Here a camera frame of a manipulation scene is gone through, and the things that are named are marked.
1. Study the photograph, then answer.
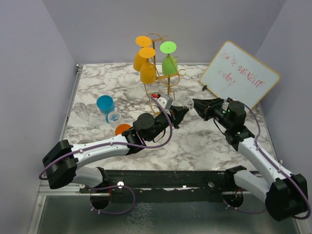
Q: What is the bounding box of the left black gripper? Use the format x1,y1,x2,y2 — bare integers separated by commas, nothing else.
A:
147,105,189,142

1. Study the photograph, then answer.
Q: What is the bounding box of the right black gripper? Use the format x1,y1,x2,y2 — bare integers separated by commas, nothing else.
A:
190,97,232,130

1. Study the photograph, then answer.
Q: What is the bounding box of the green plastic wine glass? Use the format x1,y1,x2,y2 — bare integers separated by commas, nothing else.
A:
160,41,177,76

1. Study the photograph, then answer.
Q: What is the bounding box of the yellow plastic wine glass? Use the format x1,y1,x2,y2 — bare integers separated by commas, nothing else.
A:
133,36,152,71

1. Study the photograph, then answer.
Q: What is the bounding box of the clear wine glass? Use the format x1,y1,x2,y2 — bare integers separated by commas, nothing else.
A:
172,96,194,111
73,102,99,133

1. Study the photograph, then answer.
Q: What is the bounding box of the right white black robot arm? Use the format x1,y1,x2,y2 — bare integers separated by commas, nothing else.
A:
193,98,312,221

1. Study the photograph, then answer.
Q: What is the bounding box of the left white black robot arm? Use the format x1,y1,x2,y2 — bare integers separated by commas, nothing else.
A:
42,106,189,189

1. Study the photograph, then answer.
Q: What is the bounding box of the orange plastic wine glass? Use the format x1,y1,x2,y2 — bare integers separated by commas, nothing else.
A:
115,124,131,136

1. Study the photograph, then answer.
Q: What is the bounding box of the blue plastic wine glass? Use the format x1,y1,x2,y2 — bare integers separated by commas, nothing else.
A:
97,95,115,123

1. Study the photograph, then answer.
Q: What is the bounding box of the clear fallen wine glass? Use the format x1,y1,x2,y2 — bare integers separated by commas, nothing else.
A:
73,102,99,133

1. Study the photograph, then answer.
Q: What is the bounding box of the clear glass blue tint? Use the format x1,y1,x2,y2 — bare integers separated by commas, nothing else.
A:
107,111,122,129

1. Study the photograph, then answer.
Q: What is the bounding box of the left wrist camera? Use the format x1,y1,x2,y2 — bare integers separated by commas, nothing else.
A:
151,94,174,110

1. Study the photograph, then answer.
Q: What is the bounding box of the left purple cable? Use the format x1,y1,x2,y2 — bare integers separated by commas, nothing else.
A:
39,96,174,180

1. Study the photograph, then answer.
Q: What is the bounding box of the purple cable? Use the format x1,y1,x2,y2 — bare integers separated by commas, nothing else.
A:
241,103,310,219
39,96,174,180

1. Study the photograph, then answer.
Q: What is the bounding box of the gold wire glass rack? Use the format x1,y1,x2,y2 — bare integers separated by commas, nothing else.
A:
143,33,187,117

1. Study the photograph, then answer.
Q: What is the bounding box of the small whiteboard yellow frame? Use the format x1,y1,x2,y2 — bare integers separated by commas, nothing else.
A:
200,41,280,109

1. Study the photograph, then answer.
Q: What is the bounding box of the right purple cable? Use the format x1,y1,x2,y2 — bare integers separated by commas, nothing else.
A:
241,103,310,219

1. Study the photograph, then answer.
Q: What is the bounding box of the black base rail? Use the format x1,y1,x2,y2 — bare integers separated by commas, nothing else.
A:
80,170,244,206

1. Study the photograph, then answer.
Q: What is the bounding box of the aluminium extrusion rail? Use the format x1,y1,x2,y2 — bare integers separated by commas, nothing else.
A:
38,183,110,196

